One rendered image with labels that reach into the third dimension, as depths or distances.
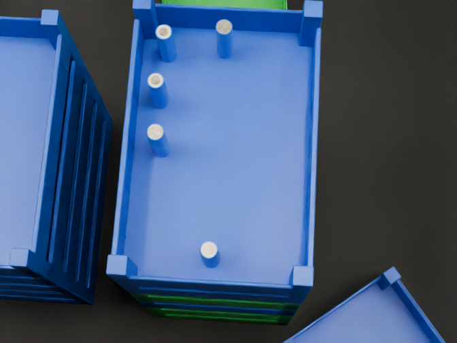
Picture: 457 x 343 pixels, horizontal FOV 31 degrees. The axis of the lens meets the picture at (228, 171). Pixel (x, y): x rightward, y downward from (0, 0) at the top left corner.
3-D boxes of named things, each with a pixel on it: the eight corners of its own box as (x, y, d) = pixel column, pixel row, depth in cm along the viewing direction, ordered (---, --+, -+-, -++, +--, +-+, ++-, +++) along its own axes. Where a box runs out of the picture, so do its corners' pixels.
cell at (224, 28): (232, 19, 87) (234, 44, 93) (215, 18, 87) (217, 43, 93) (232, 35, 86) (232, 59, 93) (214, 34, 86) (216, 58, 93)
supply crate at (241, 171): (141, 24, 94) (132, -9, 87) (317, 32, 94) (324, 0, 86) (116, 284, 87) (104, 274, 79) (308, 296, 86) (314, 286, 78)
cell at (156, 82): (154, 92, 92) (147, 71, 86) (170, 93, 92) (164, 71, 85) (152, 108, 91) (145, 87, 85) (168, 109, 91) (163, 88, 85)
